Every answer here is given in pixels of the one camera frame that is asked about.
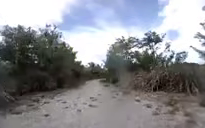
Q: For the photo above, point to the green bushes with dry brush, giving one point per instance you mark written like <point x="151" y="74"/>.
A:
<point x="146" y="53"/>

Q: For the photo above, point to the pale sandy dirt path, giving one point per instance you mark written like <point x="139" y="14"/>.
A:
<point x="100" y="110"/>

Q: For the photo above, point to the dense green bushes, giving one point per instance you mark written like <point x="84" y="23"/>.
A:
<point x="40" y="63"/>

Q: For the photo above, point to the dry brown reeds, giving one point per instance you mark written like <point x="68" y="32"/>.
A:
<point x="163" y="81"/>

